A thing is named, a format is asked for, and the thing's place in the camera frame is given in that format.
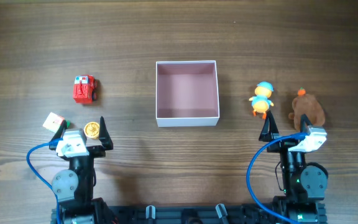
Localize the yellow duck toy blue hat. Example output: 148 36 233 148
249 82 274 119

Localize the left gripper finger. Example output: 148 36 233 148
50 120 67 143
99 117 113 151

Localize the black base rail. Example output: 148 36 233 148
59 203 286 224

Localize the multicolour puzzle cube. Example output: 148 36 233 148
43 112 65 133

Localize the left blue cable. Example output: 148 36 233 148
25 141 62 224

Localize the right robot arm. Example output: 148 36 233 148
259 111 328 224

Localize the brown plush capybara with orange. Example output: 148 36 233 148
288 88 326 131

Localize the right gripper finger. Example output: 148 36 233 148
300 114 311 133
259 111 279 142

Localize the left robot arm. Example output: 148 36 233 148
49 117 119 224

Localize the red toy fire truck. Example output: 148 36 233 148
73 75 98 105

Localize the white box pink interior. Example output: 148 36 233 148
155 60 220 128

